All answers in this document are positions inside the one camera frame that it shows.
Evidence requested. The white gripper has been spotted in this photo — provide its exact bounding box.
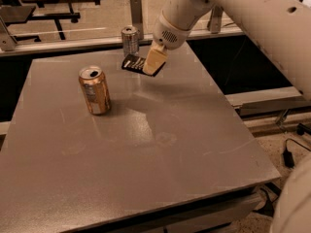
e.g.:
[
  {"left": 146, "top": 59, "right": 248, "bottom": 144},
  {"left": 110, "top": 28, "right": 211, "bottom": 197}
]
[{"left": 143, "top": 0, "right": 214, "bottom": 75}]

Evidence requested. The black rxbar chocolate wrapper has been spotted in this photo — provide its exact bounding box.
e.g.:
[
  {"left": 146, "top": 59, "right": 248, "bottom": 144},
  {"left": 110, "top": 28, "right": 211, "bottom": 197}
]
[{"left": 121, "top": 54, "right": 165, "bottom": 77}]

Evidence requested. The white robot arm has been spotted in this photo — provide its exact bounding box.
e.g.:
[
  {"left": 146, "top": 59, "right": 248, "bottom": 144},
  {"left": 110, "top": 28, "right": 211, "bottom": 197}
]
[{"left": 143, "top": 0, "right": 311, "bottom": 101}]

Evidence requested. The silver redbull can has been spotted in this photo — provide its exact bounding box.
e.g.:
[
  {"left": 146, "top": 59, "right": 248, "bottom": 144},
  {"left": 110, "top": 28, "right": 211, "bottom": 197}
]
[{"left": 121, "top": 26, "right": 139, "bottom": 56}]

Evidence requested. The orange soda can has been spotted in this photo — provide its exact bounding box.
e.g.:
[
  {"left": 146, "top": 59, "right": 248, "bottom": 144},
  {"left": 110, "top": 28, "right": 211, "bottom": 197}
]
[{"left": 79, "top": 66, "right": 111, "bottom": 115}]

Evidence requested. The dark background table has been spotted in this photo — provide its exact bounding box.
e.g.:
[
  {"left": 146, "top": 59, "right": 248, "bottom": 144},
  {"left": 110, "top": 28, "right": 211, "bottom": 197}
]
[{"left": 20, "top": 0, "right": 107, "bottom": 41}]

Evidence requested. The dark background bench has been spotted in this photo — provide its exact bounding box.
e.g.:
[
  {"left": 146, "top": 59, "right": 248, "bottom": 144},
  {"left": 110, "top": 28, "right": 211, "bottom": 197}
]
[{"left": 0, "top": 6, "right": 35, "bottom": 26}]

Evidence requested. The middle metal bracket post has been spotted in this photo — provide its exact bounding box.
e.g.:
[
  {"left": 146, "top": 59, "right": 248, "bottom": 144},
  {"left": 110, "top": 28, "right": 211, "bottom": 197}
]
[{"left": 129, "top": 0, "right": 144, "bottom": 40}]

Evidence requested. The metal bracket post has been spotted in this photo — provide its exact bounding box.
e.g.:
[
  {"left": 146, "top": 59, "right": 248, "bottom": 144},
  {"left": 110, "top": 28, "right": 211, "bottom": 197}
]
[
  {"left": 0, "top": 17, "right": 17, "bottom": 51},
  {"left": 129, "top": 0, "right": 144, "bottom": 40},
  {"left": 207, "top": 6, "right": 223, "bottom": 34}
]

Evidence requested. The right metal bracket post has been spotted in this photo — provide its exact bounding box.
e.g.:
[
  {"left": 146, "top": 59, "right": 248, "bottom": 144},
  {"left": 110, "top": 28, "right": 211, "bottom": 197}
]
[{"left": 207, "top": 6, "right": 223, "bottom": 34}]

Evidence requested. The left metal bracket post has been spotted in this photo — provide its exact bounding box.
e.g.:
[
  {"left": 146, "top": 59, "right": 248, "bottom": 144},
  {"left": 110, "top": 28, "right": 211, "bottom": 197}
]
[{"left": 0, "top": 17, "right": 17, "bottom": 51}]

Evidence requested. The black power adapter cable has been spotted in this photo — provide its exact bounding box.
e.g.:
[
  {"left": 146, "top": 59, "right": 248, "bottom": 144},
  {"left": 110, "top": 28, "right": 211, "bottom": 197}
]
[{"left": 282, "top": 138, "right": 311, "bottom": 169}]

